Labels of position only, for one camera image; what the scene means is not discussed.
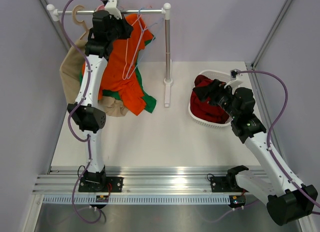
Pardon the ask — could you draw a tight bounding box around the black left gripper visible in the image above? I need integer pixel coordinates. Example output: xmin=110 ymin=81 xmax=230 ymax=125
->
xmin=105 ymin=12 xmax=133 ymax=42

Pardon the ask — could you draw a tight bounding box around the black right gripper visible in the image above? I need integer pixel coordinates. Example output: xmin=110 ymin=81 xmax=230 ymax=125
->
xmin=193 ymin=79 xmax=240 ymax=120

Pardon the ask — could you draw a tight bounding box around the dark red t shirt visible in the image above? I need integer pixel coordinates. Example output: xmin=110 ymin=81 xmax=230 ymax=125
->
xmin=189 ymin=74 xmax=235 ymax=124

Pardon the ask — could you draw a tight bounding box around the pink plastic hanger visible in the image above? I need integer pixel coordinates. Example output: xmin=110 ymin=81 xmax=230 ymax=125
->
xmin=122 ymin=13 xmax=154 ymax=73
xmin=96 ymin=4 xmax=105 ymax=11

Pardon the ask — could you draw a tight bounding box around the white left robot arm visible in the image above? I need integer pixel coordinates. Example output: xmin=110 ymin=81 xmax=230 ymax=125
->
xmin=67 ymin=10 xmax=133 ymax=193

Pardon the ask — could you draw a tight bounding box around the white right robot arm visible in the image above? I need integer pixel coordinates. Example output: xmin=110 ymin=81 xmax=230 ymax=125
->
xmin=193 ymin=79 xmax=318 ymax=226

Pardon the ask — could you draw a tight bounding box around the beige wooden hanger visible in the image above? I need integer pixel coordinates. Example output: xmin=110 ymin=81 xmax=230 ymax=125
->
xmin=71 ymin=4 xmax=89 ymax=33

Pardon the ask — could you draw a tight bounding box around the orange t shirt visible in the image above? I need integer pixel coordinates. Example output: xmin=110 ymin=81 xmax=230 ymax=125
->
xmin=97 ymin=13 xmax=155 ymax=116

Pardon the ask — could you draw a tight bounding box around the beige t shirt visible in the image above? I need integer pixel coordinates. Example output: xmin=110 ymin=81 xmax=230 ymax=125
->
xmin=59 ymin=40 xmax=129 ymax=117

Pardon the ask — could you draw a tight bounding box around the green t shirt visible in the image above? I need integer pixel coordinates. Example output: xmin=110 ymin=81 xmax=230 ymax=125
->
xmin=78 ymin=33 xmax=158 ymax=114

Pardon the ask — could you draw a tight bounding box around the white plastic laundry basket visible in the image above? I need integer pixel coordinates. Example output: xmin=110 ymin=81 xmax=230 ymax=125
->
xmin=188 ymin=69 xmax=232 ymax=128

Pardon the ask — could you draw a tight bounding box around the white metal clothes rack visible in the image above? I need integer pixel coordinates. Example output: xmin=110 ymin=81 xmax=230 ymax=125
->
xmin=46 ymin=3 xmax=173 ymax=108

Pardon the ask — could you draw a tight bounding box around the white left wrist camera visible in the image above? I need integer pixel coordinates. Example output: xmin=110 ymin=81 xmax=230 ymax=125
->
xmin=104 ymin=0 xmax=123 ymax=19

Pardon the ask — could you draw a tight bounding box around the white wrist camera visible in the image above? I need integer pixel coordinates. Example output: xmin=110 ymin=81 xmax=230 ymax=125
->
xmin=224 ymin=69 xmax=243 ymax=89
xmin=104 ymin=0 xmax=123 ymax=19

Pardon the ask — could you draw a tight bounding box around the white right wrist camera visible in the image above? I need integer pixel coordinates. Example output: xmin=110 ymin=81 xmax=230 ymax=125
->
xmin=224 ymin=69 xmax=243 ymax=89

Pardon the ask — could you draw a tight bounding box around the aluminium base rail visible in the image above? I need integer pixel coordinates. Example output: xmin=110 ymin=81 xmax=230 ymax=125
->
xmin=31 ymin=166 xmax=305 ymax=194

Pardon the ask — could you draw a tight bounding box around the white slotted cable duct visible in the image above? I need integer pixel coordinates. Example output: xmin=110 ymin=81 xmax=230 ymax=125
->
xmin=42 ymin=195 xmax=235 ymax=205

